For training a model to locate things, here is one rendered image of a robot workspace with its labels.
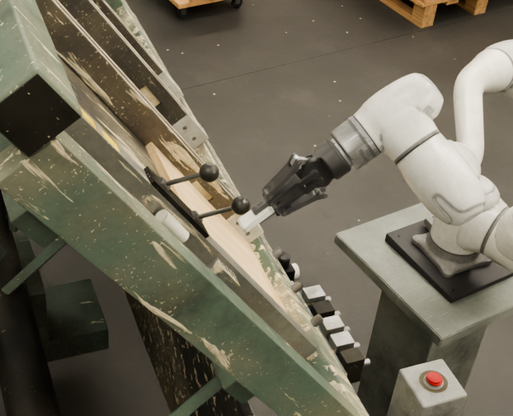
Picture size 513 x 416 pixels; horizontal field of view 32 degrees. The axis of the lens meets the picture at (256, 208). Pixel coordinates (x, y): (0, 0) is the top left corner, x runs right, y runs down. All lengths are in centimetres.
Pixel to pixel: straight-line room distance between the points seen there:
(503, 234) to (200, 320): 118
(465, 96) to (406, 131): 29
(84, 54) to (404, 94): 72
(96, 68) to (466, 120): 80
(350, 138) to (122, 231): 50
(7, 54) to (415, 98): 75
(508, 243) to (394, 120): 96
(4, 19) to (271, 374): 85
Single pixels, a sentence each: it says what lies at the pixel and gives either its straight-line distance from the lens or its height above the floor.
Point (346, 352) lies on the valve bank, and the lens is 241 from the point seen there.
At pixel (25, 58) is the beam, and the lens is 124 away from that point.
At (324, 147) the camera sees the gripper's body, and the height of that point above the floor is 157.
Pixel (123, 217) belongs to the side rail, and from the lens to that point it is 138.
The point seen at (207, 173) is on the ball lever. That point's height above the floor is 153.
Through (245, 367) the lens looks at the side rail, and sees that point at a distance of 173.
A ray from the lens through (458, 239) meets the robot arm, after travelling 264.
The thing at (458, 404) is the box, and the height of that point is 90.
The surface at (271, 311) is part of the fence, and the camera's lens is 204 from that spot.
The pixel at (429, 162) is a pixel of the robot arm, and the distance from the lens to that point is 165.
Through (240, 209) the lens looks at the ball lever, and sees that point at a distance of 174.
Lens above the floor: 252
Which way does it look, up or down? 39 degrees down
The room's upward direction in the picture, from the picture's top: 6 degrees clockwise
